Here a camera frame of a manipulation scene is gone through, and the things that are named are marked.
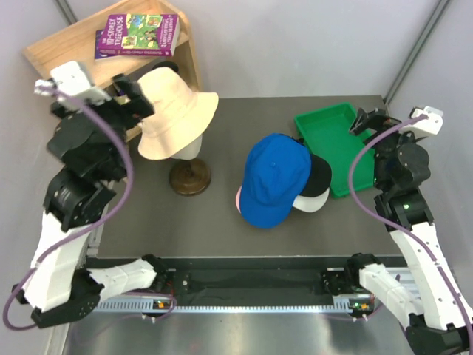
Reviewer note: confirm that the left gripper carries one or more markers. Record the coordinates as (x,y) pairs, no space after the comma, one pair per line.
(140,106)

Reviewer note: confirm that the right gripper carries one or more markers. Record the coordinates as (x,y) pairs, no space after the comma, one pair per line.
(376,119)

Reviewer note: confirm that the cream bucket hat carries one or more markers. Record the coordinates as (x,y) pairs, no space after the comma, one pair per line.
(180,116)

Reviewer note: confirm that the black cap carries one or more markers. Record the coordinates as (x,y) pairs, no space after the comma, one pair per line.
(318,174)

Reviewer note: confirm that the white cap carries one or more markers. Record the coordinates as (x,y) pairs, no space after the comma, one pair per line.
(311,204)

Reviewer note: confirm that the blue cap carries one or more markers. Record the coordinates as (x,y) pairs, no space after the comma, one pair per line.
(276,171)

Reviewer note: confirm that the pink baseball cap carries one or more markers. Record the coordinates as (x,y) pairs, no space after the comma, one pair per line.
(237,199)

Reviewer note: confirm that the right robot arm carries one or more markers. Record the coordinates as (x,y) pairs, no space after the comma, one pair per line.
(436,320)

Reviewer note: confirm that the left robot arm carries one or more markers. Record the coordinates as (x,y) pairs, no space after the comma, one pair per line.
(57,287)

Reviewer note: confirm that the green plastic tray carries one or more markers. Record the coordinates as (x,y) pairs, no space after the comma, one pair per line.
(326,134)

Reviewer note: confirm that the wooden shelf unit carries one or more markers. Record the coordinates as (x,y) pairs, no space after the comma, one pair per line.
(77,43)

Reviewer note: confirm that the purple treehouse book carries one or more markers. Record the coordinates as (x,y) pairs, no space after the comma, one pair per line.
(130,34)

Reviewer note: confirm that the cream mannequin head stand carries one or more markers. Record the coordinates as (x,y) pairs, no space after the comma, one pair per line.
(190,175)

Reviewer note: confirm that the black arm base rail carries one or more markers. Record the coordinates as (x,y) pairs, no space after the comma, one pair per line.
(256,281)

